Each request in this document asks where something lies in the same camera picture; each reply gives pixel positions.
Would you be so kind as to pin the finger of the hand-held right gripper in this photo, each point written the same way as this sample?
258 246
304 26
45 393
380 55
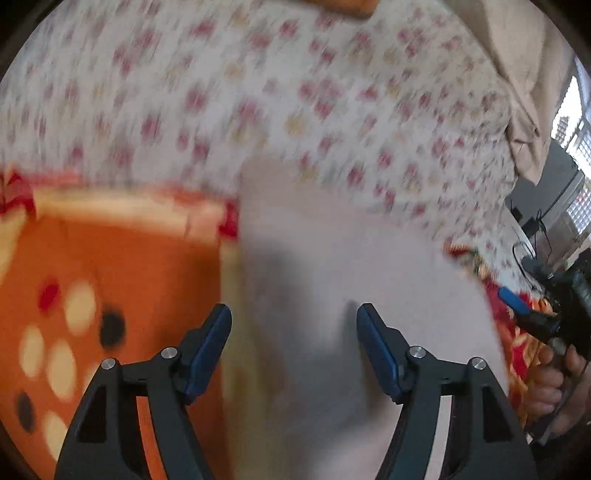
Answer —
513 298

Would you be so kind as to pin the beige zip jacket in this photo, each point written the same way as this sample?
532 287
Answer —
332 258

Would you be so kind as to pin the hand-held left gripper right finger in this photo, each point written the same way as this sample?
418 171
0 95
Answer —
381 355

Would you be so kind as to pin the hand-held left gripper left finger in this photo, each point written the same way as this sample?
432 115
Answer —
207 355

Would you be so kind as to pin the beige cloth on quilt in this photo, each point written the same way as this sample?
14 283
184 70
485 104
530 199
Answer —
521 69

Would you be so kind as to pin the grey cabinet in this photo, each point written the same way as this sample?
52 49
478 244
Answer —
549 184

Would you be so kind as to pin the orange checkered mat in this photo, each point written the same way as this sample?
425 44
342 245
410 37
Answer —
346 7

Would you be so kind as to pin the window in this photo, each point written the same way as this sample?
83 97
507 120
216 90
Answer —
577 138

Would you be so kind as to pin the person's right hand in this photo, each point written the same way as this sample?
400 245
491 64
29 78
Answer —
545 392

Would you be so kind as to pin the floral quilt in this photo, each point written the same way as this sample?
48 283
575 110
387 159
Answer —
231 92

